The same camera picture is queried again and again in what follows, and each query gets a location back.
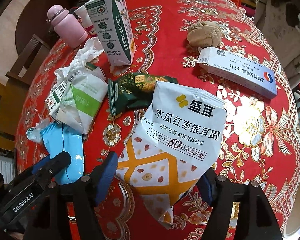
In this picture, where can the green white milk carton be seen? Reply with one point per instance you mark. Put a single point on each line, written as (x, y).
(111, 21)

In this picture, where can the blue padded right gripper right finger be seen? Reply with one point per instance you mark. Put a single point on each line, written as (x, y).
(256, 219)

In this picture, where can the small white yogurt bottle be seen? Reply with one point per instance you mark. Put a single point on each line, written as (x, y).
(86, 22)

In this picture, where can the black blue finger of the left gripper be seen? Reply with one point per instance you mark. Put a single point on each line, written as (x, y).
(52, 166)

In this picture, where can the dark wooden chair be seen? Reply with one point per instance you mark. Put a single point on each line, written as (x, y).
(29, 61)

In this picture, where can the white orange snack packet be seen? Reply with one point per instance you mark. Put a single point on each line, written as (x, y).
(176, 141)

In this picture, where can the crumpled brown tissue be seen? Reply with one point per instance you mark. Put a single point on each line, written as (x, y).
(204, 34)

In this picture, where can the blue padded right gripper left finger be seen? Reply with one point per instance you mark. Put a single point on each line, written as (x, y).
(51, 219)

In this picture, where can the pink thermos bottle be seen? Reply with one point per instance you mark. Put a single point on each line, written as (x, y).
(66, 26)

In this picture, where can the white blue medicine box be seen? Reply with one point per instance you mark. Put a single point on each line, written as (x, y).
(238, 69)

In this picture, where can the dark round tabletop leaning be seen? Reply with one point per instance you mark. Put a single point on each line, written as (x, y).
(33, 21)

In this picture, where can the dark green cracker packet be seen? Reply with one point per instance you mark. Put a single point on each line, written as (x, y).
(132, 91)

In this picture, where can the white green crumpled wrapper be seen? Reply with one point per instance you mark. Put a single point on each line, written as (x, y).
(78, 94)

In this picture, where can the beige coat on chair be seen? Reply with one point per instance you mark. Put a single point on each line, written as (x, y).
(279, 22)

